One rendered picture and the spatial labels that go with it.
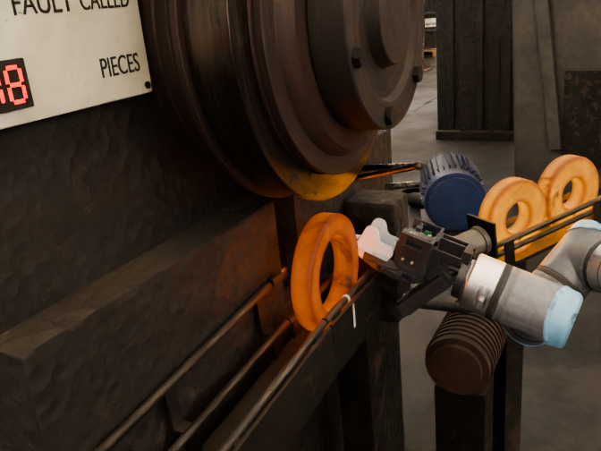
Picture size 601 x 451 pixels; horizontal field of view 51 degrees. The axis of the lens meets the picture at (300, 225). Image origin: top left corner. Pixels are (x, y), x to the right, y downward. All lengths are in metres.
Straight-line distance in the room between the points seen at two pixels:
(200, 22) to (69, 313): 0.32
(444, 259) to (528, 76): 2.67
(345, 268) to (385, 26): 0.40
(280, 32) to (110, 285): 0.33
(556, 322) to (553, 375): 1.13
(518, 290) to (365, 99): 0.40
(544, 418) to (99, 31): 1.58
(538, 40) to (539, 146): 0.56
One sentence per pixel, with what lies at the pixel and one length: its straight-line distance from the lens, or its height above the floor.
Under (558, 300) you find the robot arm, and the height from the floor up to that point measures 0.70.
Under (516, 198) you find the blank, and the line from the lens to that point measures 1.28.
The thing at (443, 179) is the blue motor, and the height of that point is 0.30.
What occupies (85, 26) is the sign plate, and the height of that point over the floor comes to 1.14.
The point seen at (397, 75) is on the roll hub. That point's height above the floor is 1.04.
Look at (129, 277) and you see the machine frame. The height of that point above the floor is 0.87.
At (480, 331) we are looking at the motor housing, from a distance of 1.25.
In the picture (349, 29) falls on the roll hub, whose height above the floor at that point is 1.11.
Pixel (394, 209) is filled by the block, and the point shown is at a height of 0.79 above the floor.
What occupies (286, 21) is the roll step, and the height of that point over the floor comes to 1.12.
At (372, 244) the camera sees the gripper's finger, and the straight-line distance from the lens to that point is 1.03.
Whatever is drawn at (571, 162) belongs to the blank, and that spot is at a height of 0.79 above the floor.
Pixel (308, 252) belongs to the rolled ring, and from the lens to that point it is 0.88.
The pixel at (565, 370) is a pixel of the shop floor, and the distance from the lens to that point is 2.14.
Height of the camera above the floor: 1.14
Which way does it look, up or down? 20 degrees down
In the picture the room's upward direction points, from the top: 6 degrees counter-clockwise
